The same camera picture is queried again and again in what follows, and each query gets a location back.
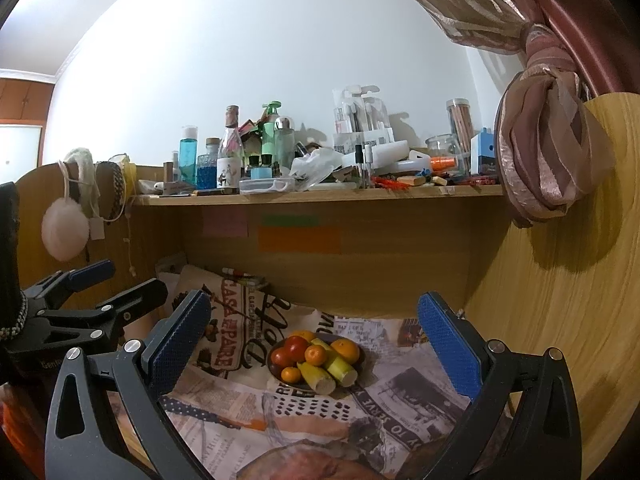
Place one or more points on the blue liquid bottle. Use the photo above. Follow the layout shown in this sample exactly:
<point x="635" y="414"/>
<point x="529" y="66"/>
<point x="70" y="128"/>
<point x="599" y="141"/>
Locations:
<point x="190" y="155"/>

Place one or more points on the dark purple plate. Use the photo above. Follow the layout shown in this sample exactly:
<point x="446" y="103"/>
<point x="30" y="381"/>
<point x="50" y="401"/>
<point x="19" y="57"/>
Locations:
<point x="272" y="369"/>

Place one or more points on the pink striped curtain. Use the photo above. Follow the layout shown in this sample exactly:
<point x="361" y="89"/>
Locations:
<point x="545" y="145"/>

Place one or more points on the blue glass jar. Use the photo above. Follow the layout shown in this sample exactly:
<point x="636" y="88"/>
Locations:
<point x="207" y="175"/>

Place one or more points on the pink sticky note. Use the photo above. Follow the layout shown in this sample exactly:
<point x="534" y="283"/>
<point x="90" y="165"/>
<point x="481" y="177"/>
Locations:
<point x="225" y="222"/>

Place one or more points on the clear pencil jar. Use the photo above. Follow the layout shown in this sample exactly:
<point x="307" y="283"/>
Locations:
<point x="460" y="122"/>

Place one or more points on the green pump bottle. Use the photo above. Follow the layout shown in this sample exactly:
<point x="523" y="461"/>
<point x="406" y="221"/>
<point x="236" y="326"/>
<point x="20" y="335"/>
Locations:
<point x="269" y="135"/>

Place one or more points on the wrinkled mandarin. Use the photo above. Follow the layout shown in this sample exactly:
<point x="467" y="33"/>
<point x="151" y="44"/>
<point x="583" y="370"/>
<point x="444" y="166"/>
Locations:
<point x="315" y="355"/>

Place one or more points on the red plastic clip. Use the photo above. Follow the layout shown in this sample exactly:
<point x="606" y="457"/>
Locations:
<point x="387" y="181"/>

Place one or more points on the white tube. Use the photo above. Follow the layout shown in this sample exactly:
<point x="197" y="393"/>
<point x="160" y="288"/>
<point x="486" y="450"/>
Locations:
<point x="387" y="152"/>

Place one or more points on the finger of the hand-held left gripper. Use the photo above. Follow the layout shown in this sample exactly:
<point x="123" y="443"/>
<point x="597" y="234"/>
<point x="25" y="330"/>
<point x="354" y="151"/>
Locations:
<point x="92" y="272"/>
<point x="135" y="300"/>

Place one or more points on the packaged brush set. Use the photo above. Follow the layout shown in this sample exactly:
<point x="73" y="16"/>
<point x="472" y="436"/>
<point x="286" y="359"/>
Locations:
<point x="360" y="115"/>

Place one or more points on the braided headband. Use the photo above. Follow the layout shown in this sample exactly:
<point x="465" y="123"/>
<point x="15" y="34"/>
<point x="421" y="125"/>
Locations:
<point x="117" y="185"/>

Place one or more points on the orange sticky note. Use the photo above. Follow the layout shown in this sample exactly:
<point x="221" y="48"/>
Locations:
<point x="299" y="240"/>

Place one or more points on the white plastic bag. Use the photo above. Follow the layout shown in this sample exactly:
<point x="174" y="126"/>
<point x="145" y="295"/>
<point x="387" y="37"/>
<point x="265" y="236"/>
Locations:
<point x="315" y="165"/>

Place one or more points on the newspaper print cloth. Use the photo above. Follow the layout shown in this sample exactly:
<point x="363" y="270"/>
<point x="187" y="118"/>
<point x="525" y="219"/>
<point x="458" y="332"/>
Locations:
<point x="400" y="410"/>

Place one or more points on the green banana piece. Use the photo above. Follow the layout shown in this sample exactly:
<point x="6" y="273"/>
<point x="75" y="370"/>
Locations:
<point x="342" y="367"/>

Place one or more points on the yellow banana piece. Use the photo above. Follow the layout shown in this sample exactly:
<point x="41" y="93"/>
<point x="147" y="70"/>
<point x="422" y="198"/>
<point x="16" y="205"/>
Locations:
<point x="317" y="377"/>

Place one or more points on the large plain orange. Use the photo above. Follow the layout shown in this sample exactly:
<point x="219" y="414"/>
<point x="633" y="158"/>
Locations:
<point x="304" y="335"/>

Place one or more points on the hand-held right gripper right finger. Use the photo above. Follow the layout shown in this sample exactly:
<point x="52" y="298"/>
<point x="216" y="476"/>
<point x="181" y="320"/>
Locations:
<point x="447" y="345"/>

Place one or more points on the orange cloth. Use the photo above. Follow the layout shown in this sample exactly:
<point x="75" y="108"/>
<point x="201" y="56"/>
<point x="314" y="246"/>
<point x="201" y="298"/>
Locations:
<point x="15" y="425"/>

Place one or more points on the small spray bottle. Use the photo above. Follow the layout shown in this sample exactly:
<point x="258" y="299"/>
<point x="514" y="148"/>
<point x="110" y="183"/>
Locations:
<point x="175" y="170"/>

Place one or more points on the large red tomato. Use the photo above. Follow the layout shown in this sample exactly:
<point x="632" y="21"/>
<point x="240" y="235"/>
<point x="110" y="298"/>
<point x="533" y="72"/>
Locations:
<point x="296" y="345"/>

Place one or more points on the marker pen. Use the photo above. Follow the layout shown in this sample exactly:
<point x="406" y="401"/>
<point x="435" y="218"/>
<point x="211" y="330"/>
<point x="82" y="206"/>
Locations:
<point x="240" y="274"/>

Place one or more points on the round glass jar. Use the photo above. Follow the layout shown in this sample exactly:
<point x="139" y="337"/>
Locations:
<point x="440" y="145"/>

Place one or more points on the clear plastic box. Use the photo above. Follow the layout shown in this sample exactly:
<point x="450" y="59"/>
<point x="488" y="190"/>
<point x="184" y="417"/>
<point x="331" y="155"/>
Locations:
<point x="265" y="186"/>

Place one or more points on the small wooden block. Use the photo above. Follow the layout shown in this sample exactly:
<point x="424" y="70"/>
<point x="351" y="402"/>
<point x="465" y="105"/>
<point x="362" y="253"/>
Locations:
<point x="410" y="180"/>

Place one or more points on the small smooth orange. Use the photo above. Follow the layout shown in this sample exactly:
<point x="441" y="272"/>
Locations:
<point x="290" y="374"/>

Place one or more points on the large orange with sticker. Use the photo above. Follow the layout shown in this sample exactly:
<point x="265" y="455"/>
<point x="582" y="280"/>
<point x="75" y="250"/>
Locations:
<point x="346" y="351"/>

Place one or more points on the wooden desk hutch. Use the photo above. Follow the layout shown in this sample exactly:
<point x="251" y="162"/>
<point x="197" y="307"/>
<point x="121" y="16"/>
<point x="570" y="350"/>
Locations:
<point x="550" y="310"/>

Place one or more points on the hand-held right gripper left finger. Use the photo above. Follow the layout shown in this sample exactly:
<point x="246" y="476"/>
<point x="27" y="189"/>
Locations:
<point x="182" y="340"/>

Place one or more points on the white paper tag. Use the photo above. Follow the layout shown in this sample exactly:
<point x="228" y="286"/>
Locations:
<point x="97" y="230"/>

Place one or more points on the green sticky note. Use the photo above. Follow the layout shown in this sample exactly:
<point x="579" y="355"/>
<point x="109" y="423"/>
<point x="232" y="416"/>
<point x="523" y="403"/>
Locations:
<point x="289" y="221"/>

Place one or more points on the blue pencil sharpener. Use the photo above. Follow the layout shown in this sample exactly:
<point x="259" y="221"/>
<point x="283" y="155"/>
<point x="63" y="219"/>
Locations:
<point x="484" y="155"/>

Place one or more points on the wooden wall cabinet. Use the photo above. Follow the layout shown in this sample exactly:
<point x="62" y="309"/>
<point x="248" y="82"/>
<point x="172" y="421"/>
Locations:
<point x="22" y="100"/>

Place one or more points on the orange cup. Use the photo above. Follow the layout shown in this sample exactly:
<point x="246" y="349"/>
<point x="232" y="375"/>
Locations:
<point x="442" y="162"/>

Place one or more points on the small red tomato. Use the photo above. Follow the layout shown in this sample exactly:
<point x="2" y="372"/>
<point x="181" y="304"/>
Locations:
<point x="281" y="356"/>

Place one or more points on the light blue small box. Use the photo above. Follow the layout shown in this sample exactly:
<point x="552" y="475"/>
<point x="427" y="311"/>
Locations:
<point x="261" y="173"/>

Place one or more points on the glass bottle with figure label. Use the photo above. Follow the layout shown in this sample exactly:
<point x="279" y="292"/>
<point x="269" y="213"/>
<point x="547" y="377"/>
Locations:
<point x="229" y="170"/>

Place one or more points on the clear bottle silver cap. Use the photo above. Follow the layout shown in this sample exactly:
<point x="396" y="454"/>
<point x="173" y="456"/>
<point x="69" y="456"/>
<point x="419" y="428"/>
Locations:
<point x="284" y="145"/>

